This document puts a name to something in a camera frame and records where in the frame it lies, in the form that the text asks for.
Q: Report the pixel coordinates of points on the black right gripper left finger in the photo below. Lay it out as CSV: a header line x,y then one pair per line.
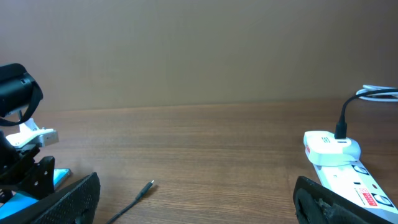
x,y
76,203

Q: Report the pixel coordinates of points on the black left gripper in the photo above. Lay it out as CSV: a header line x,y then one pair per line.
x,y
20,173

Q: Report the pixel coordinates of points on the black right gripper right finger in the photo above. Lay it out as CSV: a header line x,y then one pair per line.
x,y
315,204

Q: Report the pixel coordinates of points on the smartphone with teal screen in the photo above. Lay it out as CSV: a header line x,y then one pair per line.
x,y
19,202

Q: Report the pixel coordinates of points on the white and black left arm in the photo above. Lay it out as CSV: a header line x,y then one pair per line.
x,y
20,97

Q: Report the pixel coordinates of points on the white USB charger adapter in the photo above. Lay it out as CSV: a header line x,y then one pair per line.
x,y
322,149

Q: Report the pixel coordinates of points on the white power strip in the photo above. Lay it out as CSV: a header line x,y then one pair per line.
x,y
355,183

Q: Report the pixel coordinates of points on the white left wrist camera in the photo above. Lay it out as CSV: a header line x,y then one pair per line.
x,y
30,133

